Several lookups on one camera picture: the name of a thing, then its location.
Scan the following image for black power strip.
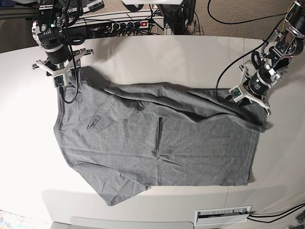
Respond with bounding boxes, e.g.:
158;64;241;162
112;21;149;30

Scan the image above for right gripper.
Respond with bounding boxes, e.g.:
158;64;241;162
32;46;93;76

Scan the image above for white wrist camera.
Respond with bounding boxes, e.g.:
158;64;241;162
229;85;244;103
53;75;69;88

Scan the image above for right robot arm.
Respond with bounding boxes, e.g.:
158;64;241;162
32;0;89;74

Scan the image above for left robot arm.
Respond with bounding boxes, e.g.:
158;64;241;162
229;0;305;115

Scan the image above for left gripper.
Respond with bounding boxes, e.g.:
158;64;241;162
238;65;271;116

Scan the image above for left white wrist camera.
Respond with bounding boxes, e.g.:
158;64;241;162
229;85;244;103

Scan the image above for white cable grommet box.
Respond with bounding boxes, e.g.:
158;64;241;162
194;205;252;226

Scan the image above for yellow cable on carpet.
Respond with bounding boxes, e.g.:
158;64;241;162
282;0;295;31

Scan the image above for grey T-shirt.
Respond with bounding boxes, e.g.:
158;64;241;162
54;67;266;206

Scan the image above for black cables at grommet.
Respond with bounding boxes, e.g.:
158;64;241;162
247;203;305;224

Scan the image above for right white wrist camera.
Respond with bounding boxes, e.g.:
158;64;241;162
53;75;69;88

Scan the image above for grey table leg column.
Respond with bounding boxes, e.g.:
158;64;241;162
157;4;177;35

